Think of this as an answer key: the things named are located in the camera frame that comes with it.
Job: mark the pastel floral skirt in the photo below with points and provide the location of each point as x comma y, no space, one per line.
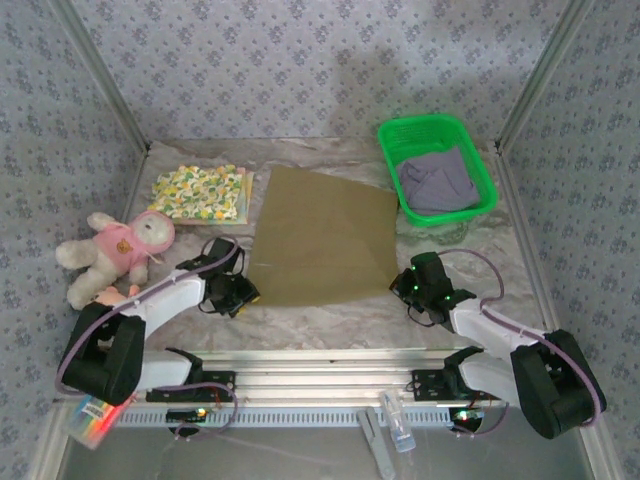
248,197

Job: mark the lemon print skirt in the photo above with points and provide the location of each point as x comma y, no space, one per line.
200,192

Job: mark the olive brown skirt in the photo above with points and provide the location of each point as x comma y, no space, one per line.
325,235

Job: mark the grey skirt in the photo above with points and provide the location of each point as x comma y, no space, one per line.
435,180

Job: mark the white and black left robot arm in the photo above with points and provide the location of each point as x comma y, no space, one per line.
170,295

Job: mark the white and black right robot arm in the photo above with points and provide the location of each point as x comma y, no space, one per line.
480,325

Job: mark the white plush bunny pink hoodie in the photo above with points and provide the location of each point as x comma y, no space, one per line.
110,250

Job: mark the small circuit board green LED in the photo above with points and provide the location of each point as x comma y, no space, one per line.
467,415
187,413

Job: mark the plush doll pink striped hat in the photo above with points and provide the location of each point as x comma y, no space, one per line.
107,297

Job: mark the small clear bottle blue cap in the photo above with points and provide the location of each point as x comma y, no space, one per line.
400,425

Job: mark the green plastic basket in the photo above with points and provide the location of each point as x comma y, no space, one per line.
400,135

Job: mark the grey plastic clip tool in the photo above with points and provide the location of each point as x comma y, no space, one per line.
377,445

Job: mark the pack of coloured markers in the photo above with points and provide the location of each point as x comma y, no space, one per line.
95,425

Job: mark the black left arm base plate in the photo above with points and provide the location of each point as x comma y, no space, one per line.
220,381

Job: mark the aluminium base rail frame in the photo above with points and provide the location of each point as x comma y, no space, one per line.
320,370

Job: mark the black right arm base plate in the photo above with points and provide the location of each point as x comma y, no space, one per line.
425,382

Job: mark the aluminium side rail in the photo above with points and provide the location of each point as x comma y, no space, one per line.
525,230
135,185

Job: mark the aluminium corner post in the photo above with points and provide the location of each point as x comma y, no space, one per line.
542,75
104,75

